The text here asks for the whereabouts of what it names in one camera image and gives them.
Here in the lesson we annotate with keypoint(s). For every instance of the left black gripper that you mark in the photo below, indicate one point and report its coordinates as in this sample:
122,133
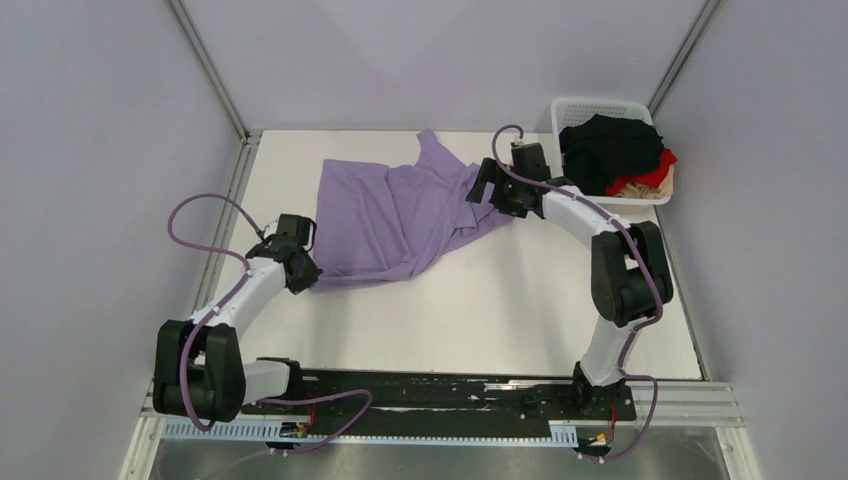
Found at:
298,286

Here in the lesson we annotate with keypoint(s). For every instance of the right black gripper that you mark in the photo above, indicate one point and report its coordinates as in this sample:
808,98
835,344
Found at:
490,172

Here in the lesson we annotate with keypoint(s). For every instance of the purple t shirt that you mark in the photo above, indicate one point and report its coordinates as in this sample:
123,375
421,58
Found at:
378,224

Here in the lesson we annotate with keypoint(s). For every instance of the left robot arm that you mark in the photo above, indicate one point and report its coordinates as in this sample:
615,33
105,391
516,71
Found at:
199,372

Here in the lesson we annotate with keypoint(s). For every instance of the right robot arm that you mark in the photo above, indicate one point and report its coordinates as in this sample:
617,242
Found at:
630,280

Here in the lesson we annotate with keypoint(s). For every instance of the white plastic laundry basket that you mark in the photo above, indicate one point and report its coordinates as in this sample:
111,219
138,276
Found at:
572,111

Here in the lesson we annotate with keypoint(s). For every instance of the black t shirt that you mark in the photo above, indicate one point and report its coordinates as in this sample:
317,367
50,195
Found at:
602,149

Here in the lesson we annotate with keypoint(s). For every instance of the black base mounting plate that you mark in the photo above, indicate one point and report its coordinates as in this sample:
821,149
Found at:
443,404

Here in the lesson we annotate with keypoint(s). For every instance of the red t shirt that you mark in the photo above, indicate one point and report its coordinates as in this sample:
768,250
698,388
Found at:
667,158

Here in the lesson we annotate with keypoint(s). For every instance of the beige t shirt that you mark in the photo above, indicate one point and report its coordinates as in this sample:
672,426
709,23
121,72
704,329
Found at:
645,189

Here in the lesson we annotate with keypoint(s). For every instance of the white slotted cable duct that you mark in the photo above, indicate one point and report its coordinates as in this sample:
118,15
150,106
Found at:
277,431

